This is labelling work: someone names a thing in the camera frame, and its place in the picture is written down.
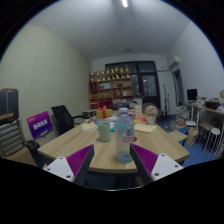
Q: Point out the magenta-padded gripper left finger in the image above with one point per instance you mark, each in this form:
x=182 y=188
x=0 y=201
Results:
x=78 y=160

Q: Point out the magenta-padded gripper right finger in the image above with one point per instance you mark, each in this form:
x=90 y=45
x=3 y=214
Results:
x=148 y=160

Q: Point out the brown cardboard box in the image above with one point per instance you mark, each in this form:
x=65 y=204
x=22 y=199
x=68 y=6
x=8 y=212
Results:
x=18 y=157

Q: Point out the purple sign board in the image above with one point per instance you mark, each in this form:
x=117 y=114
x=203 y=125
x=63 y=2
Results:
x=40 y=125

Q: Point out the orange red book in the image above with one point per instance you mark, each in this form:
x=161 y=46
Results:
x=140 y=120

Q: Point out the black computer monitor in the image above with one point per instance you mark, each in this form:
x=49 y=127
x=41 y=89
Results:
x=192 y=94

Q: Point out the small black suitcase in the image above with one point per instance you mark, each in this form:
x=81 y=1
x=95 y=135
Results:
x=33 y=150

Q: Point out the pale yellow book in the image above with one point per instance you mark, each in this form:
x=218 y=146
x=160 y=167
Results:
x=89 y=126

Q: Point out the wooden shelf unit with trophies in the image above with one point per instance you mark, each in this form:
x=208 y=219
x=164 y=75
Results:
x=111 y=90

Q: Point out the white round stool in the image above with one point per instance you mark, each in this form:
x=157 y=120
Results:
x=213 y=132

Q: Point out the black office chair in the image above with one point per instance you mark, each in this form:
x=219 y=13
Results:
x=61 y=118

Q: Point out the orange standing card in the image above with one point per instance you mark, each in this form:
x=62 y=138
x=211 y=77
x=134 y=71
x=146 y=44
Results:
x=138 y=111

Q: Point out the pile of books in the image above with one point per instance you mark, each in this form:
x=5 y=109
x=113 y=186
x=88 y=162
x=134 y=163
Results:
x=182 y=116

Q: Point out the black framed glass door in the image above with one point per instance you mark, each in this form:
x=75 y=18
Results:
x=148 y=85

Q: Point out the flat round red coaster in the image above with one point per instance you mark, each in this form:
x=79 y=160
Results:
x=135 y=139

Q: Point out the white wall air conditioner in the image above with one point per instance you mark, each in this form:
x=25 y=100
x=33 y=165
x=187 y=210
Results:
x=174 y=61

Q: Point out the cluttered side desk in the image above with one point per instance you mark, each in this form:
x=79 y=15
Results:
x=208 y=109

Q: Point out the pale green cup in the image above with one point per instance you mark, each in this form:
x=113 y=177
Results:
x=104 y=132

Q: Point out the yellow gift box red ribbon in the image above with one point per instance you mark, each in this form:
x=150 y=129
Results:
x=104 y=113

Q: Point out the cream flat book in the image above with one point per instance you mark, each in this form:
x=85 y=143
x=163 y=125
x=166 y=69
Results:
x=145 y=128

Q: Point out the pink flowers in white pot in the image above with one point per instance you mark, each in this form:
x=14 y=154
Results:
x=150 y=113

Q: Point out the clear plastic water bottle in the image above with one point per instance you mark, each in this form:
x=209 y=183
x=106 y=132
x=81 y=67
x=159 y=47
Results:
x=124 y=140

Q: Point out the ceiling light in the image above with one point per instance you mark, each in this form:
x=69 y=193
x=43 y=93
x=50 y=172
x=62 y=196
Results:
x=124 y=3

